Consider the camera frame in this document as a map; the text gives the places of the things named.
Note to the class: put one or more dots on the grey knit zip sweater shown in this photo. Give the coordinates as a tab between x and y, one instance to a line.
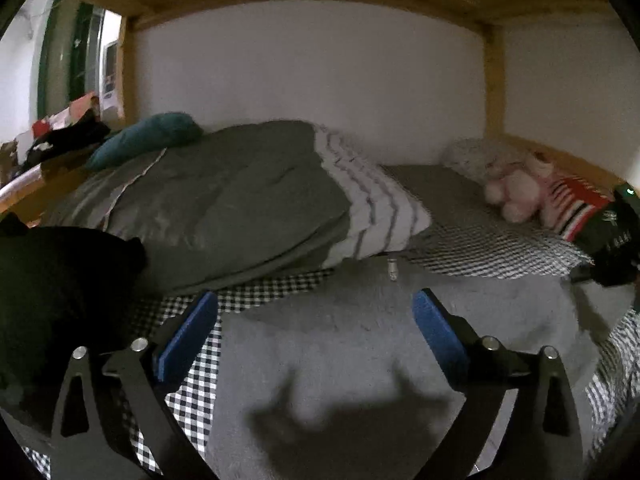
390	359

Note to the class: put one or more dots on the white speckled pillow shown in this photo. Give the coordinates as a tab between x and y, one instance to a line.
477	159

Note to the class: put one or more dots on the red white striped cloth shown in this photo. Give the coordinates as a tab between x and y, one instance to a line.
570	203

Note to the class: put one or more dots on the black white gingham bedsheet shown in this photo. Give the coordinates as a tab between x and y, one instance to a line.
200	354

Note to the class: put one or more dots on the clutter of clothes on desk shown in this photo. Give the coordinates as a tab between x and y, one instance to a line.
88	131

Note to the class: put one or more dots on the grey checked pillow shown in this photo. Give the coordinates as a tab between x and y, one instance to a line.
469	238

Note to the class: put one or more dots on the pink plush toy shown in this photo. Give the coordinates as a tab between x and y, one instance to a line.
520	189

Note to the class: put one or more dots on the stack of dark folded clothes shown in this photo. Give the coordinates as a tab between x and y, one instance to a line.
62	287

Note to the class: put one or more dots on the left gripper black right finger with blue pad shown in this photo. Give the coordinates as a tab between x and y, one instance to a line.
542	438

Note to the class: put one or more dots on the teal pillow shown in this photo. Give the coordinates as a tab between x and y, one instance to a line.
166	130

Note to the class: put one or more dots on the dark grey striped duvet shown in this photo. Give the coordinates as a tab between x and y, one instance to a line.
247	202

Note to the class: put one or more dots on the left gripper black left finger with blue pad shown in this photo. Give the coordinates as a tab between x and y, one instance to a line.
87	439

